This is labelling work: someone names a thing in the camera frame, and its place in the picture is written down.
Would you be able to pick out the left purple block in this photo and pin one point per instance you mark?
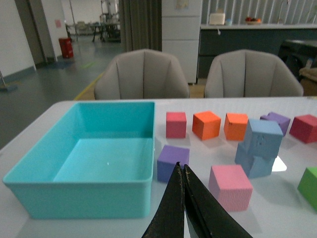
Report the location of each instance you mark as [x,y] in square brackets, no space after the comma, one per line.
[168,158]

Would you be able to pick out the teal plastic bin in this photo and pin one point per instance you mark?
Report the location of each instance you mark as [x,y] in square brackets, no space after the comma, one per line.
[96,162]

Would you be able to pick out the right grey chair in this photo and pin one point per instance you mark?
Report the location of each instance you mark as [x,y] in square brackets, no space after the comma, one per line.
[247,73]

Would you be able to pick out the blue block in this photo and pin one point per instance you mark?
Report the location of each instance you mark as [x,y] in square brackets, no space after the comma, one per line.
[253,166]
[262,138]

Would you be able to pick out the red block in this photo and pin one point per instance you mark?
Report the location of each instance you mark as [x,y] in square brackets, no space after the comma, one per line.
[304,128]
[176,124]

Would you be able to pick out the white cabinet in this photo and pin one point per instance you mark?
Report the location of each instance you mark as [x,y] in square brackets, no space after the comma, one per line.
[181,20]

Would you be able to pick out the grey curtain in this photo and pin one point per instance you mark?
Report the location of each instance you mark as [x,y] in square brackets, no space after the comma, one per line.
[140,24]

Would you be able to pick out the green block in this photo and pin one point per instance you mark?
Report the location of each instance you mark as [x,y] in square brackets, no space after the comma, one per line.
[308,186]

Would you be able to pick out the fruit bowl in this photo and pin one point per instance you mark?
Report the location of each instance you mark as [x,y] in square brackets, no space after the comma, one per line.
[253,21]

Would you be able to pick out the left orange block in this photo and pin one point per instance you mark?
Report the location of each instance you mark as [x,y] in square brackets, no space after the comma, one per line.
[206,125]

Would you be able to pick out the orange block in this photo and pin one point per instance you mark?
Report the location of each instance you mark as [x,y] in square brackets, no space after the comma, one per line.
[235,126]
[206,125]

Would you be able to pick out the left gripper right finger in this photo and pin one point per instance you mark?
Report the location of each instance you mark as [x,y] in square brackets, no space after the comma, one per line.
[208,218]

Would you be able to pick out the right red block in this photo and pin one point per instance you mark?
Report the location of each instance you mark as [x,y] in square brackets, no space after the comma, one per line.
[304,128]

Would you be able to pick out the pink block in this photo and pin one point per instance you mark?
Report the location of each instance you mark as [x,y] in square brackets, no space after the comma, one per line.
[231,187]

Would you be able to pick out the left red block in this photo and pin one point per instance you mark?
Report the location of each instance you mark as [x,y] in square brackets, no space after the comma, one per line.
[176,124]

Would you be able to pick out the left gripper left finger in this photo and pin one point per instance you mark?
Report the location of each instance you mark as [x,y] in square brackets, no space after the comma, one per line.
[168,221]

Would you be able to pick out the dark counter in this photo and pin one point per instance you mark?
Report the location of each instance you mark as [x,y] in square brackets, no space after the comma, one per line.
[216,40]

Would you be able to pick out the right orange block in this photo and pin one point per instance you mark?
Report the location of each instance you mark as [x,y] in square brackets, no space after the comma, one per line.
[235,126]

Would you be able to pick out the left grey chair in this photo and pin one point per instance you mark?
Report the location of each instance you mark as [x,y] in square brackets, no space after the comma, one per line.
[142,74]

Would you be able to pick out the black appliance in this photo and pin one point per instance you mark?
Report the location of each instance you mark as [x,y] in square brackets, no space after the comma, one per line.
[298,54]

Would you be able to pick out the white toaster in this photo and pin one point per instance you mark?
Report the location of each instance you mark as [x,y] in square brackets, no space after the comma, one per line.
[217,18]

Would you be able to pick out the small blue bowl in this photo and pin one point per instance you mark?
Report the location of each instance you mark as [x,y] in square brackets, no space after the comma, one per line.
[228,22]

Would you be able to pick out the red bin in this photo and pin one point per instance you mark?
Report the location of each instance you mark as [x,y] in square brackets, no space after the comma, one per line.
[66,47]

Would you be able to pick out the chipped purple block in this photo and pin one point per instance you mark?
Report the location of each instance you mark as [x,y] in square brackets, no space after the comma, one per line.
[282,121]

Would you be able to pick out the grey chair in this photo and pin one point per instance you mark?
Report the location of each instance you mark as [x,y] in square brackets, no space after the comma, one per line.
[247,73]
[142,74]

